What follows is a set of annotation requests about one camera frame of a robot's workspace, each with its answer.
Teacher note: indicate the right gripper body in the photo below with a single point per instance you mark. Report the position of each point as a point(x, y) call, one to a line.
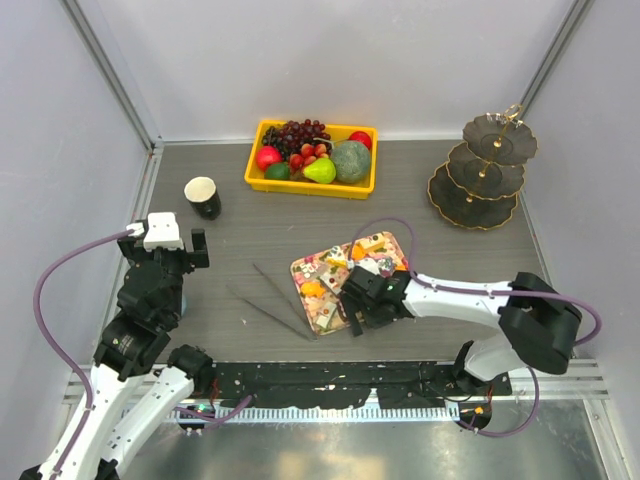
point(371, 314)

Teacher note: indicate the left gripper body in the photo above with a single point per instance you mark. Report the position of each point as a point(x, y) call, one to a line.
point(176, 261)

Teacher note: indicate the metal serving tongs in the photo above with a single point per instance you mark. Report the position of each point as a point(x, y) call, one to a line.
point(269, 298)

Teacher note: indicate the floral serving tray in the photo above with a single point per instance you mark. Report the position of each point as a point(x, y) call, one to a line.
point(318, 282)

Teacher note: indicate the yellow plastic fruit bin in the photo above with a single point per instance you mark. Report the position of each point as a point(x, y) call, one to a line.
point(361, 190)

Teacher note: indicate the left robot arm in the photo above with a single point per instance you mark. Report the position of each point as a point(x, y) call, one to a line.
point(105, 433)

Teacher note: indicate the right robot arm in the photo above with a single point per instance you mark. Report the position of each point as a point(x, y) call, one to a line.
point(534, 327)

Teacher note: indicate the green white cake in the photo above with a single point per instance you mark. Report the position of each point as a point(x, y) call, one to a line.
point(325, 316)

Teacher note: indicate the black paper cup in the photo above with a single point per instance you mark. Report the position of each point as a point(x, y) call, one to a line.
point(203, 196)

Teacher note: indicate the green lime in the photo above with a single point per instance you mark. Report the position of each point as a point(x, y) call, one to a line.
point(278, 171)

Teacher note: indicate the red apple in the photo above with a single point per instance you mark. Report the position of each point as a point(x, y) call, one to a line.
point(267, 156)

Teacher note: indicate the green pear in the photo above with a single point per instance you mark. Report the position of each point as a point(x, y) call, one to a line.
point(322, 171)

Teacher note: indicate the green melon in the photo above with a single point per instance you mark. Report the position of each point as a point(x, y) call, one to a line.
point(352, 160)

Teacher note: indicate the three-tier black cake stand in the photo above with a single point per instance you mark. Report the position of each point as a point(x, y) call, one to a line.
point(479, 184)

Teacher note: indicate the dark red grape bunch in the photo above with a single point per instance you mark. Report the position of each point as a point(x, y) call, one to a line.
point(290, 137)

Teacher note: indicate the red cherries cluster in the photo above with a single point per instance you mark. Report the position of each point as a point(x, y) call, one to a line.
point(307, 155)

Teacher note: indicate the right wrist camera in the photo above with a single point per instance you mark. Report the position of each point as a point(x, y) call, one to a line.
point(368, 264)

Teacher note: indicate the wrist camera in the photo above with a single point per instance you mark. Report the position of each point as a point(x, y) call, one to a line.
point(161, 231)
point(368, 264)

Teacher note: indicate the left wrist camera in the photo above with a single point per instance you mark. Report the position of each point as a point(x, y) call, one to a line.
point(161, 231)

